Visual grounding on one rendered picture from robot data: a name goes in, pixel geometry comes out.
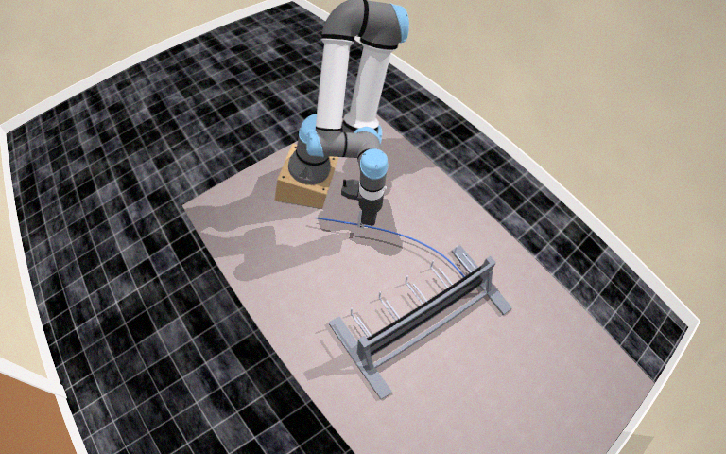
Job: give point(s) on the grey patch panel rack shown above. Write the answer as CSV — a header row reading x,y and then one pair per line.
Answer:
x,y
422,313

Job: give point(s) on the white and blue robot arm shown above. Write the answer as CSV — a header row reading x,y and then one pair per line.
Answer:
x,y
383,26

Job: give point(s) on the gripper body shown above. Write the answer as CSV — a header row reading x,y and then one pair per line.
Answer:
x,y
369,202

